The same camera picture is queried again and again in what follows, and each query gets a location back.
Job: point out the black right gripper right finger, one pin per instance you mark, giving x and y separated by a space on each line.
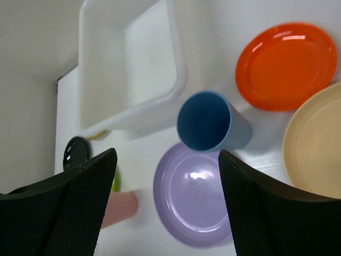
269 217

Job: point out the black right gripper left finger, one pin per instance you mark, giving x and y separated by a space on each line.
61 215

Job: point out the pink plastic cup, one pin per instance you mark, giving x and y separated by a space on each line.
120 206

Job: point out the green plastic plate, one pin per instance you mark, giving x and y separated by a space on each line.
116 185

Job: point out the purple plastic plate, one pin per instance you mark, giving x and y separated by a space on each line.
189 198

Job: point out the translucent white plastic bin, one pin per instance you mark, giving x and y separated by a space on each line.
131 66

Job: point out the black round plate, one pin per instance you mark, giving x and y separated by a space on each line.
77 151

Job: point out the beige plastic plate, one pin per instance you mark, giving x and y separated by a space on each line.
311 144

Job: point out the round bamboo mat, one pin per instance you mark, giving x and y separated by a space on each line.
97 136

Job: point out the blue plastic cup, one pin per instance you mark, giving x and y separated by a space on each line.
208 122

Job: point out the orange plastic plate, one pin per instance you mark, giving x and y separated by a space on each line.
285 65

